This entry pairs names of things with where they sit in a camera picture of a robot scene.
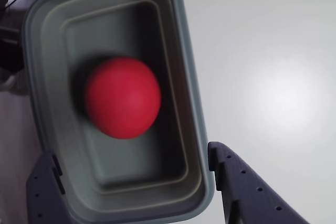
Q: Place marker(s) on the blue-grey gripper finger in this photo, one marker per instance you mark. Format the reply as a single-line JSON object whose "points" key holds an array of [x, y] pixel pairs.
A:
{"points": [[252, 197], [43, 197]]}

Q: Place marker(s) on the grey rectangular container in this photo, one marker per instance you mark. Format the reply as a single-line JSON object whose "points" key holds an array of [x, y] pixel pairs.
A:
{"points": [[173, 103]]}

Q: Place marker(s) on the red ball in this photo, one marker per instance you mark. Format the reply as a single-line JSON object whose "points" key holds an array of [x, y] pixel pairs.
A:
{"points": [[123, 98]]}

